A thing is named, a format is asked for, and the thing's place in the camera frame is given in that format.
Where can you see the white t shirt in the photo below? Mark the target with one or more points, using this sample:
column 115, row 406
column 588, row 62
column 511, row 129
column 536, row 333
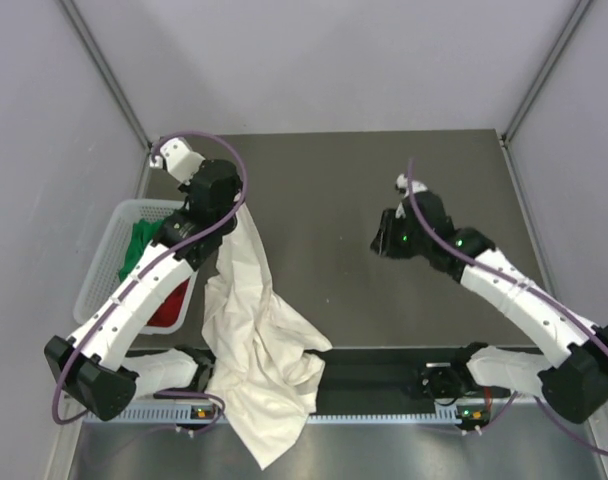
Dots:
column 267, row 365

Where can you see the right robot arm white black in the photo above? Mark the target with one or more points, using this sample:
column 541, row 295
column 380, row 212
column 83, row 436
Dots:
column 570, row 370

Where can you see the white plastic laundry basket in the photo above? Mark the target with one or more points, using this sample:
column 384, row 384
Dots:
column 102, row 276

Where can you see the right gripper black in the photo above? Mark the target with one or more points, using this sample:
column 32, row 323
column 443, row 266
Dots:
column 384, row 243

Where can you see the red t shirt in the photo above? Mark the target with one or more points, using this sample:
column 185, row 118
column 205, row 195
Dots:
column 166, row 316

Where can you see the left aluminium frame post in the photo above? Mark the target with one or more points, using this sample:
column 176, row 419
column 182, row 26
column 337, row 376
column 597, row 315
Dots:
column 92, row 48

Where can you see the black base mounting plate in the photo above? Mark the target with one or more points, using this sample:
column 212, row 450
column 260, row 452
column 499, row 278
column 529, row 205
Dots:
column 386, row 380

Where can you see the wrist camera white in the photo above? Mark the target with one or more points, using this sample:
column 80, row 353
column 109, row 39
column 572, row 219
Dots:
column 405, row 186
column 177, row 158

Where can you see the grey slotted cable duct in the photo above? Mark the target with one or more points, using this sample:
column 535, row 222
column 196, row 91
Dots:
column 175, row 412

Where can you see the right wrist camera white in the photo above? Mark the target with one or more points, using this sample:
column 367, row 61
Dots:
column 405, row 186

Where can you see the right aluminium frame post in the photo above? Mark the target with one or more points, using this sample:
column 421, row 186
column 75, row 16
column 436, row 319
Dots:
column 543, row 74

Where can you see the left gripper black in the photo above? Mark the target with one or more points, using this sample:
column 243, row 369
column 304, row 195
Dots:
column 186, row 188

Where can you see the green t shirt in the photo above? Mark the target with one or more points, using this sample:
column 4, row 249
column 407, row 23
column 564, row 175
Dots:
column 142, row 233

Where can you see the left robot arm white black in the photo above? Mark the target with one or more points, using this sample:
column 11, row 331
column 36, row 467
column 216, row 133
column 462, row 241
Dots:
column 91, row 365

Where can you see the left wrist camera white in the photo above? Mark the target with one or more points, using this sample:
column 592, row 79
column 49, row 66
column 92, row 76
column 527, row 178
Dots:
column 177, row 158

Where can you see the aluminium frame post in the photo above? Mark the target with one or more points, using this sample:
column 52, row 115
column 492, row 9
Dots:
column 92, row 48
column 543, row 74

